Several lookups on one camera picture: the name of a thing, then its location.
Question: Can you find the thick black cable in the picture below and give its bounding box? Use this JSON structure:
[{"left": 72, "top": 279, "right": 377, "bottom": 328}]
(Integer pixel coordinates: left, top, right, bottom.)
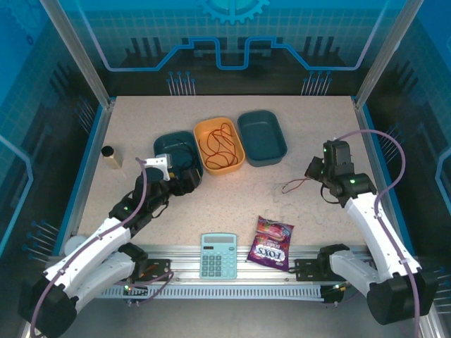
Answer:
[{"left": 164, "top": 139, "right": 200, "bottom": 177}]

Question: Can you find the orange plastic bin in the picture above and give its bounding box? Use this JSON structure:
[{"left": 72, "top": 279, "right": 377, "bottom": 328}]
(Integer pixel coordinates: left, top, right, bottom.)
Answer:
[{"left": 193, "top": 116, "right": 246, "bottom": 176}]

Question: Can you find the small teal plastic bin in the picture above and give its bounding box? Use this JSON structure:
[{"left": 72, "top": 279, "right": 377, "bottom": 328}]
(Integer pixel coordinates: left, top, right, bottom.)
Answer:
[{"left": 153, "top": 130, "right": 204, "bottom": 189}]

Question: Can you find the large teal plastic bin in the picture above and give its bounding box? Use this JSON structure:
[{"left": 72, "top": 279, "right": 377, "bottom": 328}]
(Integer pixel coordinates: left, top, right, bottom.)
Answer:
[{"left": 237, "top": 110, "right": 288, "bottom": 167}]

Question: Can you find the light blue calculator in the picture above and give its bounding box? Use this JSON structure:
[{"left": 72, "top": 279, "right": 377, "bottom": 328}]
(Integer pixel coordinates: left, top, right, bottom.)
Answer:
[{"left": 199, "top": 232, "right": 239, "bottom": 281}]

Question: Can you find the purple candy bag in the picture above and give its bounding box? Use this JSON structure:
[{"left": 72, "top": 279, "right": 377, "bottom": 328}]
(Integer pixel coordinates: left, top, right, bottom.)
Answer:
[{"left": 245, "top": 216, "right": 295, "bottom": 272}]

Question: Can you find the aluminium table side rail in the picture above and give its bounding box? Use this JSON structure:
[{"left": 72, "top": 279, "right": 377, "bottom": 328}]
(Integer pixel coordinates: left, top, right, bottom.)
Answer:
[
  {"left": 353, "top": 98, "right": 415, "bottom": 256},
  {"left": 52, "top": 98, "right": 117, "bottom": 256}
]

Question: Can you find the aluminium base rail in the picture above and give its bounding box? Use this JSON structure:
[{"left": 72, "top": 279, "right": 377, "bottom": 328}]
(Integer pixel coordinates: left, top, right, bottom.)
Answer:
[{"left": 45, "top": 244, "right": 424, "bottom": 287}]

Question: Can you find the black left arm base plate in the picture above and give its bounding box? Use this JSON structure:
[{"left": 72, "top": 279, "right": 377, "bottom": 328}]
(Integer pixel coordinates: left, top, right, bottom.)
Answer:
[{"left": 139, "top": 258, "right": 173, "bottom": 282}]

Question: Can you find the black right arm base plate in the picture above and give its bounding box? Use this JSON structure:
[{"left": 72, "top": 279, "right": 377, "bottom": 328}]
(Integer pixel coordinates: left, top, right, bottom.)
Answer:
[{"left": 293, "top": 258, "right": 335, "bottom": 282}]

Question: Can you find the white slotted cable duct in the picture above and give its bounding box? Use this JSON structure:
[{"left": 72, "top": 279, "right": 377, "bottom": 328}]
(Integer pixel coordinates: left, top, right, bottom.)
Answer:
[{"left": 100, "top": 284, "right": 323, "bottom": 300}]

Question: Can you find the aluminium frame post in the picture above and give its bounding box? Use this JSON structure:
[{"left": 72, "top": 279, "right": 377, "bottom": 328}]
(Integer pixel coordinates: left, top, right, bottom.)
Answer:
[
  {"left": 354, "top": 0, "right": 426, "bottom": 108},
  {"left": 37, "top": 0, "right": 117, "bottom": 108}
]

